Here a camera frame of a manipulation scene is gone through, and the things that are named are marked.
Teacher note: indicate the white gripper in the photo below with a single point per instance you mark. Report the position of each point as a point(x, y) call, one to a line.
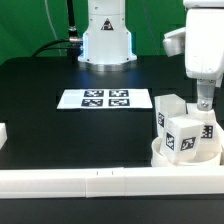
point(204, 51)

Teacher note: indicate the white round stool seat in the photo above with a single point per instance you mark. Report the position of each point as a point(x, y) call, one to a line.
point(202, 158)

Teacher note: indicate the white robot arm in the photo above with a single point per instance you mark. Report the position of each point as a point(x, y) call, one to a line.
point(107, 44)

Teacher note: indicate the white front fence bar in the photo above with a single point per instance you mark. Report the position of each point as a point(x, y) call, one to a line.
point(112, 182)

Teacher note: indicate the white marker base sheet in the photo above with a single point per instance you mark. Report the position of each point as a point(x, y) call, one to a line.
point(105, 99)

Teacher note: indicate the white left fence block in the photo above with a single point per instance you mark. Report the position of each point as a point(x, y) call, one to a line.
point(3, 134)

